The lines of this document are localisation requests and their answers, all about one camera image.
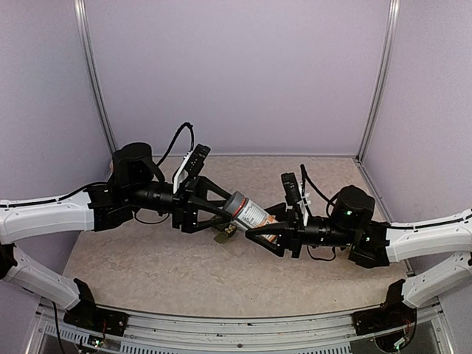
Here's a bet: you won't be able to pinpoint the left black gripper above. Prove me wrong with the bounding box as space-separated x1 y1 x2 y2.
126 176 236 234

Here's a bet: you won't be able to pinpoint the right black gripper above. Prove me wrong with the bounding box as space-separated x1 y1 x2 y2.
246 201 356 258

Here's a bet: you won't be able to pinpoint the orange pill bottle grey cap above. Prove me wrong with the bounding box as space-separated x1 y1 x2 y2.
233 197 277 231

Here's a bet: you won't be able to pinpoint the green weekly pill organizer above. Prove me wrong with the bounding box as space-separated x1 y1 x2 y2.
212 223 237 244

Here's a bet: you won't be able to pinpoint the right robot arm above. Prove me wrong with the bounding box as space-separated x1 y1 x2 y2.
246 173 471 327

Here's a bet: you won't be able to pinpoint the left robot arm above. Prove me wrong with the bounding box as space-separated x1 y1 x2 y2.
1 142 232 328

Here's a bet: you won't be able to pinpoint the cream tablets in organizer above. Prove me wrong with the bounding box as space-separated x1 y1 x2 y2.
225 224 237 234

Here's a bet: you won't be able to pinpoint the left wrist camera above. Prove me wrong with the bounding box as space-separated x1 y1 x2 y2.
172 144 211 194

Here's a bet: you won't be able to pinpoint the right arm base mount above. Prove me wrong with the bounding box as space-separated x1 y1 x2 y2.
351 279 417 336

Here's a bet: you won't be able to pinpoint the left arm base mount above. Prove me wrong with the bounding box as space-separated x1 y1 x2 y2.
63 278 128 337

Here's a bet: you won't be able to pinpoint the front aluminium rail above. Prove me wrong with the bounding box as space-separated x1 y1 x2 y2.
20 299 457 353

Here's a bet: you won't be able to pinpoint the right aluminium frame post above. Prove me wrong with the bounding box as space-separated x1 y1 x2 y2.
356 0 400 164

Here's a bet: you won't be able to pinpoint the aluminium frame post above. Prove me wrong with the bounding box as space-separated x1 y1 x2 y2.
356 0 400 164
74 0 117 155

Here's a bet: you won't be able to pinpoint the left aluminium frame post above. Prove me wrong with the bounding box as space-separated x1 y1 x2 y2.
74 0 117 155

